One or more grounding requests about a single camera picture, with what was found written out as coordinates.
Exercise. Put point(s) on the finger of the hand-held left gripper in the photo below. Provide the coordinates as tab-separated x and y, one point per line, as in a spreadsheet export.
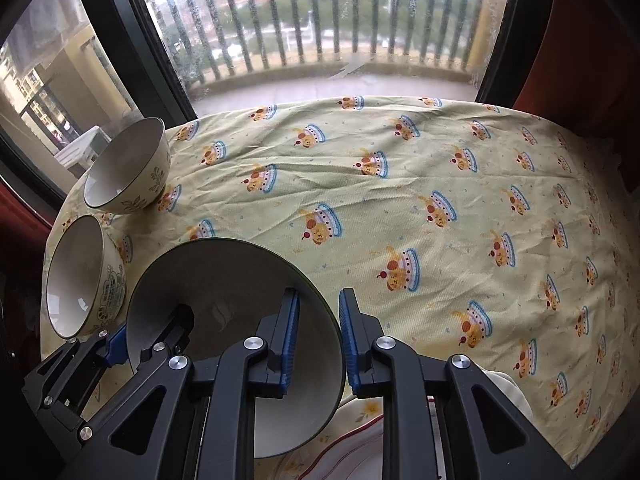
116	345
170	330

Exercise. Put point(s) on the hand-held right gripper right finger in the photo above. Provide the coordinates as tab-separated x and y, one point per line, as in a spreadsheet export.
350	345

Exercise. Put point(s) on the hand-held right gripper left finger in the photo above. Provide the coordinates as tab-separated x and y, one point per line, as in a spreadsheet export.
290	345

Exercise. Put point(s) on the large beige dark-rimmed bowl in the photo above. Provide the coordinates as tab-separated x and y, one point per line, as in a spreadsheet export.
225	280

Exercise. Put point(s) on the small beige floral bowl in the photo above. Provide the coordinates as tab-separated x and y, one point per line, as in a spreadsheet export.
125	165
75	270

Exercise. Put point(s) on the small red-rimmed dish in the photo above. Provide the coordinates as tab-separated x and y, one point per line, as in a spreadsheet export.
360	455

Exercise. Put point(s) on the white plate red trim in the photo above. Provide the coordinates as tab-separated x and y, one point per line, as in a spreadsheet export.
505	390

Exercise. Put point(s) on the red curtain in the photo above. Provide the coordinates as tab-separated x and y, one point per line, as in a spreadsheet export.
20	200
580	60

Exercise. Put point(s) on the yellow printed tablecloth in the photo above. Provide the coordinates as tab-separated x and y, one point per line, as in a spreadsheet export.
400	170

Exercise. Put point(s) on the white plastic stool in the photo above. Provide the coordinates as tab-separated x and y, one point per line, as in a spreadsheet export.
82	150

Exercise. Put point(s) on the balcony railing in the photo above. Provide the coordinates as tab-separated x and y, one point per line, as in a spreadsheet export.
316	30

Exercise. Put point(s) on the white hanging cloth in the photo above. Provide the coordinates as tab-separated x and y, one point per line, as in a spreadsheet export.
45	20

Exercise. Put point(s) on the black window frame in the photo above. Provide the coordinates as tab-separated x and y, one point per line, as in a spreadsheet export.
150	55

